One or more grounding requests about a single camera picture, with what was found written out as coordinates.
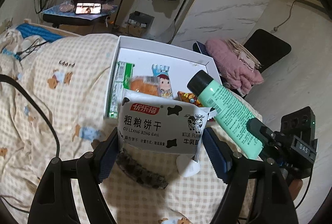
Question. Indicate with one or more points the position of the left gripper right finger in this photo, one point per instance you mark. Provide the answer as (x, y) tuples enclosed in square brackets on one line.
[(219, 153)]

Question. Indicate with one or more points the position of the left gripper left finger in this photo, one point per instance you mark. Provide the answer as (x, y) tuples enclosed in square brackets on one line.
[(106, 154)]

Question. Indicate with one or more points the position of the white earbuds case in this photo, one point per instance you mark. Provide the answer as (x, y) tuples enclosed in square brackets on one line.
[(186, 166)]

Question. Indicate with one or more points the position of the dark tortoiseshell hair claw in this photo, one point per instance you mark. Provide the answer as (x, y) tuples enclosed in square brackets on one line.
[(139, 174)]

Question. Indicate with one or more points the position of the mint green cream tube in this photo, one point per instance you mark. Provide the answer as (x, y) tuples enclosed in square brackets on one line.
[(232, 114)]

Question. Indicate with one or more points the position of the white cow-print biscuit pack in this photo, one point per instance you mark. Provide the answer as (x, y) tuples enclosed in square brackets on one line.
[(161, 125)]

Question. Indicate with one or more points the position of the red yellow snack bag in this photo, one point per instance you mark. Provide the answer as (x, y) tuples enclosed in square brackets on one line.
[(189, 98)]

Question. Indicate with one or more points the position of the orange bread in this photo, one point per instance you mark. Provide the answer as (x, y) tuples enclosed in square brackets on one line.
[(145, 84)]

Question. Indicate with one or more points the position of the blue cartoon lollipop pack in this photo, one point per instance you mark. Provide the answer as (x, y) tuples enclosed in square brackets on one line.
[(163, 81)]

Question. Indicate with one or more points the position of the green wafer snack pack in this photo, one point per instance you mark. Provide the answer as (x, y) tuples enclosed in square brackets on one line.
[(120, 79)]

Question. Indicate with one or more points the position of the person's right hand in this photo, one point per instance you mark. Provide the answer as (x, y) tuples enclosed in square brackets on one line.
[(295, 187)]

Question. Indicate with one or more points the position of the pink fleece blanket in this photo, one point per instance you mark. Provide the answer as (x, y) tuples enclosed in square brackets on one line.
[(237, 75)]

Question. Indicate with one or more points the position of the stack of woven mats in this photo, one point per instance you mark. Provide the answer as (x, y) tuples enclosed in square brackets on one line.
[(244, 55)]

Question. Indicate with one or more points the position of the white shallow cardboard box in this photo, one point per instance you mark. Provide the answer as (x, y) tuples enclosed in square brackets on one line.
[(152, 58)]

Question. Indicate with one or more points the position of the black chair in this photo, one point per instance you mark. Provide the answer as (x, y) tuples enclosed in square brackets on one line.
[(267, 48)]

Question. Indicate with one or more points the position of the blue book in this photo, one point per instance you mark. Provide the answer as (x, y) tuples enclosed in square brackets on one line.
[(200, 48)]

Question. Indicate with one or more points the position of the smartphone with lit screen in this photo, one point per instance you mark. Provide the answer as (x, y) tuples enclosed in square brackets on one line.
[(88, 8)]

